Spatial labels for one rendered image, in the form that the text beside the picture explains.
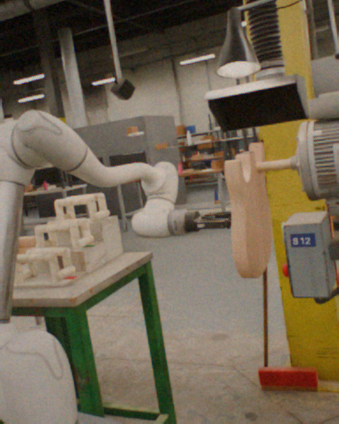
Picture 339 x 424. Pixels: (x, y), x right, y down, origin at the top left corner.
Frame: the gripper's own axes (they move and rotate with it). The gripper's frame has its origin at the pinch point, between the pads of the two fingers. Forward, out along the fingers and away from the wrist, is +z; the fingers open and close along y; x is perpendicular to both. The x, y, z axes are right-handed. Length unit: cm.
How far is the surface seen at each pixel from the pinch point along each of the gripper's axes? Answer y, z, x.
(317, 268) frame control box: 28.2, 25.6, -7.2
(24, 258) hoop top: 18, -80, -5
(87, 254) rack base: 1, -64, -11
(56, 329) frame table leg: -20, -106, -55
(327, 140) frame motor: 0.5, 28.4, 22.3
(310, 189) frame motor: 2.2, 22.1, 8.3
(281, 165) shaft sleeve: -6.9, 12.5, 15.2
